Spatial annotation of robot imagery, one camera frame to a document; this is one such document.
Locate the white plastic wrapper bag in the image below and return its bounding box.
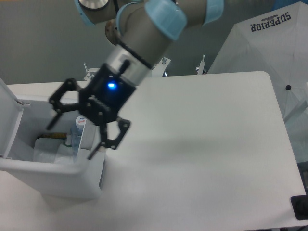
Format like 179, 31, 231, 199
34, 132, 73, 159

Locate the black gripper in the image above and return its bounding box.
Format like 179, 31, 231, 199
46, 63, 136, 160

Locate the white trash can lid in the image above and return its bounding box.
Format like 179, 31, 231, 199
0, 80, 31, 160

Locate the crushed clear plastic bottle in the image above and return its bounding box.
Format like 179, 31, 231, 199
71, 115, 87, 162

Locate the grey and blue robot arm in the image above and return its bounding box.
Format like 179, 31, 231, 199
48, 0, 224, 159

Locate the white metal base frame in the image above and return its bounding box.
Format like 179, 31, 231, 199
83, 54, 208, 81

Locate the white Superior umbrella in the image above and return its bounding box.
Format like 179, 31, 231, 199
208, 1, 308, 117

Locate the black device at table corner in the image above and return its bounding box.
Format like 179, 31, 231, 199
291, 195, 308, 220

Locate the white trash can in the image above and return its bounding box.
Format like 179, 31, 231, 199
0, 95, 105, 199

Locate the white bin liner bag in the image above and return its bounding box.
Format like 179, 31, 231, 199
32, 138, 75, 165

